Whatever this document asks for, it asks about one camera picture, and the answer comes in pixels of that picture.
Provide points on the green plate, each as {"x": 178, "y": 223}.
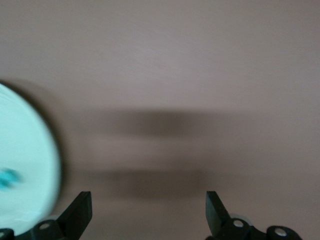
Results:
{"x": 25, "y": 140}

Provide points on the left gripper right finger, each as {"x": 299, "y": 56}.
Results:
{"x": 217, "y": 220}

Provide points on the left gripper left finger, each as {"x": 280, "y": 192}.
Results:
{"x": 77, "y": 220}

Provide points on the teal foam letter c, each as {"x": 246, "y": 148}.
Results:
{"x": 8, "y": 177}

